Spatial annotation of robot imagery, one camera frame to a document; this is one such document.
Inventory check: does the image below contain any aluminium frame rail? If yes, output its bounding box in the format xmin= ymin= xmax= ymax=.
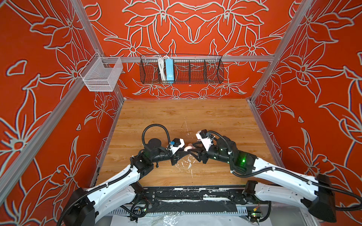
xmin=246 ymin=0 xmax=313 ymax=173

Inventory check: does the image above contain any white wire mesh basket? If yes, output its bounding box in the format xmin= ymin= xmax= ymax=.
xmin=79 ymin=52 xmax=123 ymax=92

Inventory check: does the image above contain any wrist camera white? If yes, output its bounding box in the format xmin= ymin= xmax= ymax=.
xmin=167 ymin=138 xmax=185 ymax=155
xmin=196 ymin=129 xmax=213 ymax=152

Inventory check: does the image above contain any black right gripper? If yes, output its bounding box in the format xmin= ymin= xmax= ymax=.
xmin=189 ymin=139 xmax=234 ymax=164

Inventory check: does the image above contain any small circuit board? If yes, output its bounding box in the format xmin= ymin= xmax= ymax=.
xmin=247 ymin=208 xmax=263 ymax=225

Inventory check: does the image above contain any black wire wall basket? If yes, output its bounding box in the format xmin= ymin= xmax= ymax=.
xmin=140 ymin=54 xmax=225 ymax=85

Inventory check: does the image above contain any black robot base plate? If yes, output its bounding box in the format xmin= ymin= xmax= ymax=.
xmin=132 ymin=186 xmax=269 ymax=214

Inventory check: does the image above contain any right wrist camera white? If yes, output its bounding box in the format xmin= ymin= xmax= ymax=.
xmin=196 ymin=129 xmax=213 ymax=152

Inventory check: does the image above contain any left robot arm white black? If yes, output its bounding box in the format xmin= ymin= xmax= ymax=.
xmin=57 ymin=132 xmax=189 ymax=226

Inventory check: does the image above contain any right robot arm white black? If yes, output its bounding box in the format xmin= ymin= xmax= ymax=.
xmin=184 ymin=130 xmax=362 ymax=223

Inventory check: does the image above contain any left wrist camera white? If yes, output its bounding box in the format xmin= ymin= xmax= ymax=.
xmin=167 ymin=138 xmax=185 ymax=155

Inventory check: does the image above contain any light blue box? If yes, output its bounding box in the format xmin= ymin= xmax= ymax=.
xmin=165 ymin=58 xmax=174 ymax=83

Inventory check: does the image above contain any white coiled cable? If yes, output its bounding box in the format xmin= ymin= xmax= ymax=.
xmin=157 ymin=56 xmax=166 ymax=82

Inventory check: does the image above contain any grey slotted cable duct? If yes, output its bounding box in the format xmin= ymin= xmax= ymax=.
xmin=107 ymin=207 xmax=248 ymax=218

